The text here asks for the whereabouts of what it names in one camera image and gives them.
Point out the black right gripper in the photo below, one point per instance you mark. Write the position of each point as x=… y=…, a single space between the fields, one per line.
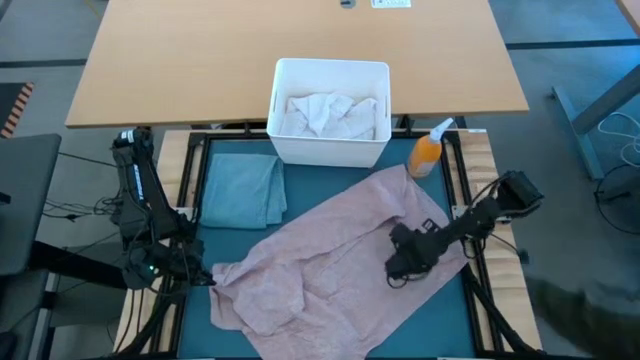
x=415 y=250

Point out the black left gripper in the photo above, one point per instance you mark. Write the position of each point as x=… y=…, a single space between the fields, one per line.
x=182 y=262

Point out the pink garment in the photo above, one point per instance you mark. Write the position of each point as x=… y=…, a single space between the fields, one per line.
x=325 y=270

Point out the light blue denim jeans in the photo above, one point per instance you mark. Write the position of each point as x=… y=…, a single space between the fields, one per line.
x=240 y=190

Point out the large white cloth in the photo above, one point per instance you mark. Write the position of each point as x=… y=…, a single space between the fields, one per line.
x=350 y=122

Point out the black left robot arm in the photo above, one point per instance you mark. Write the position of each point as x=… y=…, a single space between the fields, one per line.
x=142 y=200

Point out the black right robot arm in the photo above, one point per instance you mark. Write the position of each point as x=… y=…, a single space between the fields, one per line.
x=480 y=215

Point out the white plastic laundry bin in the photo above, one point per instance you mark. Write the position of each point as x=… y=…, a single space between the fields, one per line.
x=325 y=152

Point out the orange spray bottle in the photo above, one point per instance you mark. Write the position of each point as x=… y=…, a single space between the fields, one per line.
x=425 y=157

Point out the tan wooden desk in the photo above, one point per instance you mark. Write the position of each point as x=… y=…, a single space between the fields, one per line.
x=200 y=65

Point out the grey desk leg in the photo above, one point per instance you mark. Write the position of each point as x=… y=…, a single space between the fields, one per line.
x=600 y=110

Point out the white card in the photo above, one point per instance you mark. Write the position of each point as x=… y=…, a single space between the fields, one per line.
x=391 y=3

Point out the grey desk grommet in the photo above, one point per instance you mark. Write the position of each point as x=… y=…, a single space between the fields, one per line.
x=348 y=3

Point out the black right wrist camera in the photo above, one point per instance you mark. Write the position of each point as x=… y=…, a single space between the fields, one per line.
x=431 y=225

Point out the black aluminium table frame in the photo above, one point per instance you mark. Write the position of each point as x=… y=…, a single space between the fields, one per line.
x=192 y=165

